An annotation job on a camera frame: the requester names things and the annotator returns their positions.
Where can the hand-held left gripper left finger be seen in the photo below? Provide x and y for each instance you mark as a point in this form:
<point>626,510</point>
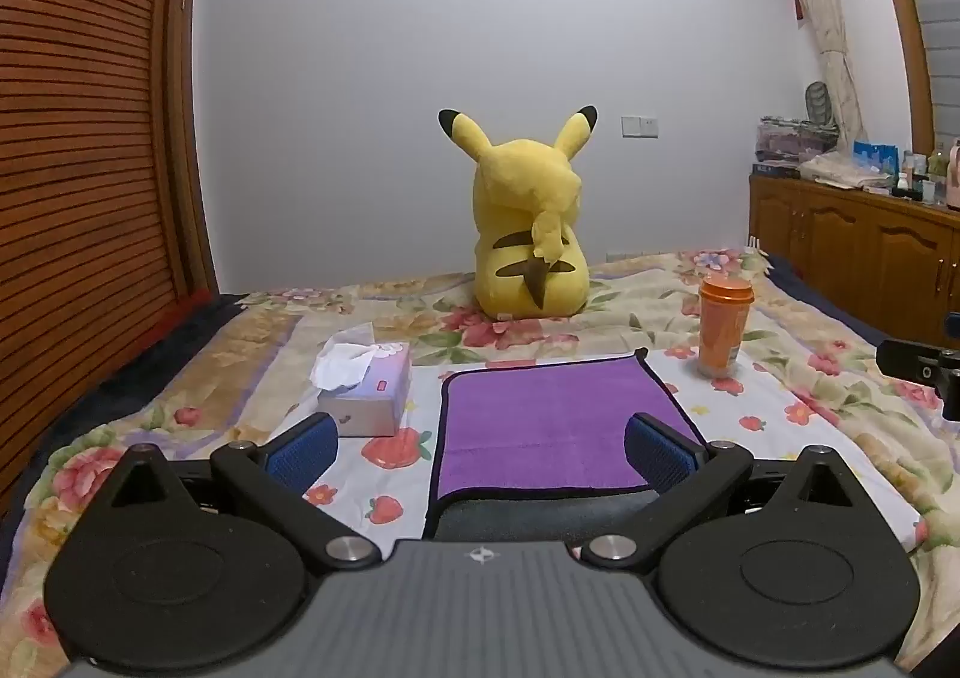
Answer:
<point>304,451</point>

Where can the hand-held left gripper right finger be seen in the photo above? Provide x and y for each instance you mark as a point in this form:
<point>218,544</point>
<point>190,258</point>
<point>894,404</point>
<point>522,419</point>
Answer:
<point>658,454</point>

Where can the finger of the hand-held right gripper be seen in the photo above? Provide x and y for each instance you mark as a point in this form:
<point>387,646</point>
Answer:
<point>911,357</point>

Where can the purple towel with black trim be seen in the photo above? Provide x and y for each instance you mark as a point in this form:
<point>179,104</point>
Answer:
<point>547,427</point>

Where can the white tissue box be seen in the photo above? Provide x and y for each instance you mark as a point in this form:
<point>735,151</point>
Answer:
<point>367,389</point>

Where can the floral bed sheet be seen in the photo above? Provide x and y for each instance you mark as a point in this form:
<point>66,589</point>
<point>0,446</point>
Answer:
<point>810,408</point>

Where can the wooden sideboard cabinet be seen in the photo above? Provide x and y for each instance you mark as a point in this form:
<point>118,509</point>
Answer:
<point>862,243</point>

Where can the orange cup with lid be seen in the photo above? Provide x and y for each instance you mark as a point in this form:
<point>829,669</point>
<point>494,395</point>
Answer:
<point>722,329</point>

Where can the pink container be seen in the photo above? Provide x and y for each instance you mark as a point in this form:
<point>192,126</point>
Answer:
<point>953,175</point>

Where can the small clear bottle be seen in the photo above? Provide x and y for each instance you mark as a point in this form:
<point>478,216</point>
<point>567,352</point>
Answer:
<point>909,169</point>

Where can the dark blue mattress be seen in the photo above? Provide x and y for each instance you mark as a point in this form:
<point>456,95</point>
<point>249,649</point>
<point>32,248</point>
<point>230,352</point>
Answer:
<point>127,355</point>

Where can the blue printed box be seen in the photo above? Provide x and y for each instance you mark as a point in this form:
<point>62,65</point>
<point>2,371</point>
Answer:
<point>875,159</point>

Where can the folded cream cloth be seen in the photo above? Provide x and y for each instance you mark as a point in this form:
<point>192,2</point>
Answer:
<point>836,169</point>

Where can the stack of dark boxes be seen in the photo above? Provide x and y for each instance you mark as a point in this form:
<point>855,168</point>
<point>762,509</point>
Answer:
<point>787,142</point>

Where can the yellow plush toy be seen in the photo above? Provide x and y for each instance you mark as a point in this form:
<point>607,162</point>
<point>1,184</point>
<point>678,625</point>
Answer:
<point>529,232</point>

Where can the cream patterned curtain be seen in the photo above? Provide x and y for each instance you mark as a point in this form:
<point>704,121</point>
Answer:
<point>821,18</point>

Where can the wooden louvered wardrobe door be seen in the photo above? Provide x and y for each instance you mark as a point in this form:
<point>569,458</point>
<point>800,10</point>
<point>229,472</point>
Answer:
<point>82,145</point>

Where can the white wall switch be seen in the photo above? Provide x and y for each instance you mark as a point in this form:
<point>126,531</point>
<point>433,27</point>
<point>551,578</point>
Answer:
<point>640,126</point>

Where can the wooden window frame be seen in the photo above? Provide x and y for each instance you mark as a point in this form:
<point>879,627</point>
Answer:
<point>904,10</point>

